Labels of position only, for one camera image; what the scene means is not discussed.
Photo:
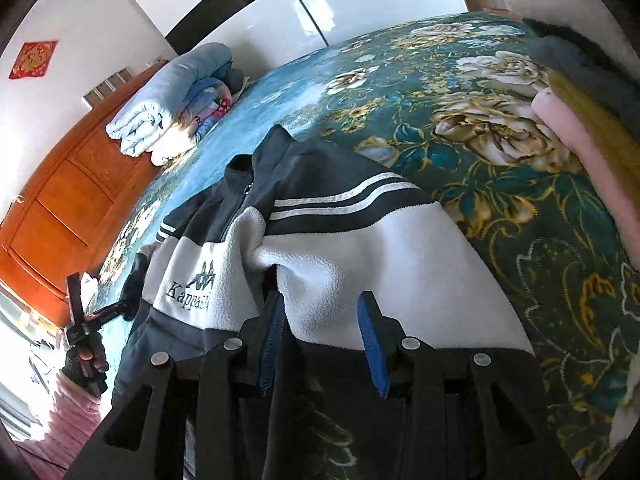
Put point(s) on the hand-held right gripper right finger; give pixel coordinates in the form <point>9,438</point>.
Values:
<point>374,350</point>

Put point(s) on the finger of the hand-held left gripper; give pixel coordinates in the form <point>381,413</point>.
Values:
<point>112,309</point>

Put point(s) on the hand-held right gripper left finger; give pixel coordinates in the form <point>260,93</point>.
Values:
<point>270,345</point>

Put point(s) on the navy and white fleece jacket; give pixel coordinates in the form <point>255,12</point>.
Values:
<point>350,260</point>

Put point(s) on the person's left forearm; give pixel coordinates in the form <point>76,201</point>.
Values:
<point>65,405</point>

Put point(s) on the person's left hand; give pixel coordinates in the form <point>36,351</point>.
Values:
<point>96,359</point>

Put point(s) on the orange wooden headboard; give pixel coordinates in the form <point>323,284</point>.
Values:
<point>60,200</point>

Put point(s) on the teal floral bedspread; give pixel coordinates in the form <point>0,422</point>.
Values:
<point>490,200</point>

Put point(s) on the folded light blue quilt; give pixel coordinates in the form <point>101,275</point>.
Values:
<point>150,105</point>

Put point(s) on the folded floral print quilt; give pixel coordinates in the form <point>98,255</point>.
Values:
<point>200,110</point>

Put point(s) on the folded pink garment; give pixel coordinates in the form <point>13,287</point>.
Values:
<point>590,160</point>

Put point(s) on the folded mustard yellow garment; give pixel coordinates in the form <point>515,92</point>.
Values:
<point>595,115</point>

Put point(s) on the glossy white wardrobe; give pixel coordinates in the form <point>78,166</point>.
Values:
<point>260,5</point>

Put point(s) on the folded grey-blue garment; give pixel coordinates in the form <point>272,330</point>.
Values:
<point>575,50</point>

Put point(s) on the grey wall panel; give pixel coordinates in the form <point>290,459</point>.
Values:
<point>106,87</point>

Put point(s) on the red wall decoration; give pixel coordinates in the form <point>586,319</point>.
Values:
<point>33,59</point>

